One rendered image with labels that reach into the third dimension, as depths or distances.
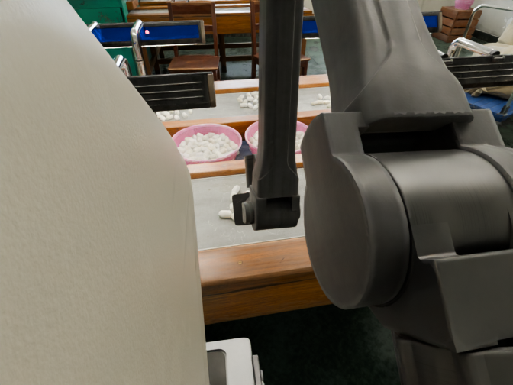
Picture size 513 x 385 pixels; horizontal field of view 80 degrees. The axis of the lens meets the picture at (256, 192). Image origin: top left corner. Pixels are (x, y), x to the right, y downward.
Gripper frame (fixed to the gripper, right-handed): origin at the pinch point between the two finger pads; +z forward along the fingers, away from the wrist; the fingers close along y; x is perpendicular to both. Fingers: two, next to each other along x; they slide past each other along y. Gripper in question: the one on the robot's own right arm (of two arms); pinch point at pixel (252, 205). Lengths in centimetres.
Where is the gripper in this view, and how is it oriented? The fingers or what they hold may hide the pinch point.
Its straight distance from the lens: 72.6
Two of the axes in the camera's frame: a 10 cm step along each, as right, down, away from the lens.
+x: 1.1, 9.9, 0.0
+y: -9.9, 1.0, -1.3
